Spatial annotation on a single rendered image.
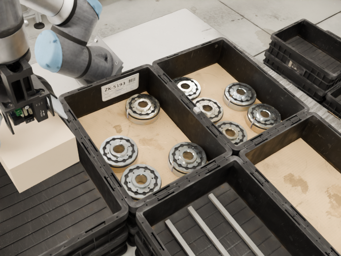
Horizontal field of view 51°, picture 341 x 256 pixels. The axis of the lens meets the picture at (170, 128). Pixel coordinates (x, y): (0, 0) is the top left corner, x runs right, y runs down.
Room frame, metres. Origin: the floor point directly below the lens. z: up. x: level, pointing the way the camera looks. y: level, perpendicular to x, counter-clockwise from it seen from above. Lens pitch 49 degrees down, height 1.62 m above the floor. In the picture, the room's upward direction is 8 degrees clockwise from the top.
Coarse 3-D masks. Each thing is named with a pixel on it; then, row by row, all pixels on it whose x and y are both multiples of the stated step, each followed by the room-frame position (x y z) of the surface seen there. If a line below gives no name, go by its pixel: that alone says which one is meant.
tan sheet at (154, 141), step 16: (96, 112) 0.71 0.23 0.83; (112, 112) 0.71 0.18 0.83; (160, 112) 0.74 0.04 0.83; (96, 128) 0.65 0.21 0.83; (112, 128) 0.65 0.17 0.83; (128, 128) 0.66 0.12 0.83; (144, 128) 0.67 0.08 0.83; (160, 128) 0.68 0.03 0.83; (176, 128) 0.69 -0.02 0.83; (96, 144) 0.59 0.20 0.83; (144, 144) 0.61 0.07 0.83; (160, 144) 0.62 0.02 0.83; (144, 160) 0.56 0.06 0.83; (160, 160) 0.57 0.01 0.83; (160, 176) 0.51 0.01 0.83; (176, 176) 0.52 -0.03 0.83
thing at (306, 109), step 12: (192, 48) 0.95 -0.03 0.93; (156, 60) 0.86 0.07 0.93; (252, 60) 0.93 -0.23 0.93; (264, 72) 0.89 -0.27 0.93; (276, 84) 0.84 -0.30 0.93; (204, 120) 0.65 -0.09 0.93; (288, 120) 0.69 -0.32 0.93; (216, 132) 0.61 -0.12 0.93; (264, 132) 0.63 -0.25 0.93; (228, 144) 0.57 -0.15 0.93; (240, 144) 0.58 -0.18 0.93
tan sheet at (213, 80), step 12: (204, 72) 0.96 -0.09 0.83; (216, 72) 0.97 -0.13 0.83; (204, 84) 0.90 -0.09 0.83; (216, 84) 0.91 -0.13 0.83; (228, 84) 0.92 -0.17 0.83; (204, 96) 0.84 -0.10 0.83; (216, 96) 0.85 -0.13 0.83; (228, 108) 0.80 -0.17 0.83; (240, 120) 0.76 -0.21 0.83; (252, 132) 0.72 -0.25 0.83
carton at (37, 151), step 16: (0, 112) 0.41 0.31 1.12; (48, 112) 0.43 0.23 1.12; (0, 128) 0.38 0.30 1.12; (16, 128) 0.38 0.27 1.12; (32, 128) 0.39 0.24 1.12; (48, 128) 0.39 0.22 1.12; (64, 128) 0.40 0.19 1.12; (16, 144) 0.35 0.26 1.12; (32, 144) 0.35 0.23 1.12; (48, 144) 0.36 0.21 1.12; (64, 144) 0.37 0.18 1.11; (0, 160) 0.35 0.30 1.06; (16, 160) 0.32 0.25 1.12; (32, 160) 0.32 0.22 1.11; (48, 160) 0.34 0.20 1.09; (64, 160) 0.36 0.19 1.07; (16, 176) 0.30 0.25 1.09; (32, 176) 0.32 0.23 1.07; (48, 176) 0.34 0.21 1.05
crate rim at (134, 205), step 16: (112, 80) 0.75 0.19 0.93; (160, 80) 0.78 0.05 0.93; (64, 96) 0.66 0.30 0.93; (176, 96) 0.72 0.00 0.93; (192, 112) 0.67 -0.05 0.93; (80, 128) 0.56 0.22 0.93; (208, 128) 0.62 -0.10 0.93; (224, 144) 0.57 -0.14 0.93; (112, 176) 0.43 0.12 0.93; (192, 176) 0.46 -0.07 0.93; (160, 192) 0.41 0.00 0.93
